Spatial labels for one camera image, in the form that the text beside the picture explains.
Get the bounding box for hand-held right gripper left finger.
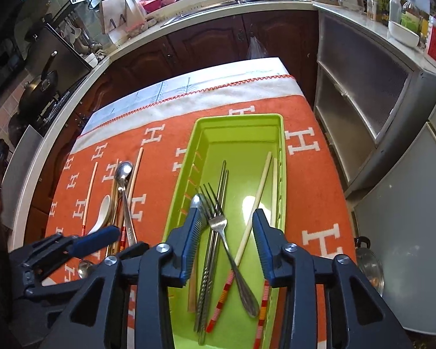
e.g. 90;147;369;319
40;204;206;349

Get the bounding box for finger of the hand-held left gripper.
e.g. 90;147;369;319
9;225;121;274
24;269;103;299

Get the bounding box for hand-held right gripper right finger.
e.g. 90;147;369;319
252;209;415;349

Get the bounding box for white ceramic spoon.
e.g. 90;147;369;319
88;194;112;236

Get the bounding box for metal fork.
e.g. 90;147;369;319
197;183;261;318

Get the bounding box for brown wooden chopstick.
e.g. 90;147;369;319
125;147;145;222
109;174;120;233

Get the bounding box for green plastic utensil tray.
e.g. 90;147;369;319
162;114;287;349

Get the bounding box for orange patterned blanket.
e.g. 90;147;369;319
45;74;357;349

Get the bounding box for stainless steel splash plate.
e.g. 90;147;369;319
0;124;44;229

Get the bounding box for gas stove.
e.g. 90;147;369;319
33;76;91;135

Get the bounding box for grey refrigerator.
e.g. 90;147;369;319
352;76;436;335

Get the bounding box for black wok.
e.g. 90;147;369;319
18;51;60;117

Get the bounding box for pale blue tablecloth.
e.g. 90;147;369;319
85;57;295;131

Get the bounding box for metal glass-door cabinet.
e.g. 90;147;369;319
314;5;436;197

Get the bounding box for stainless range hood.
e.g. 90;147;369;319
24;15;95;77

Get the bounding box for hanging plastic bag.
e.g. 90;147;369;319
247;36;267;60

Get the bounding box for dark wooden kitchen cabinets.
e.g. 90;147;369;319
25;9;320;233

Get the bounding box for wooden cutting board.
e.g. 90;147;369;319
96;0;148;42

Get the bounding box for steel sink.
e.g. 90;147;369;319
160;0;248;28

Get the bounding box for pink basin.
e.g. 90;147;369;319
140;0;178;13

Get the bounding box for white kitchen countertop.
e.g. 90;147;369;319
12;0;436;241

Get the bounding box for white bowl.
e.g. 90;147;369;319
387;20;421;48

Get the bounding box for white plastic bottle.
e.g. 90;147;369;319
389;0;402;24

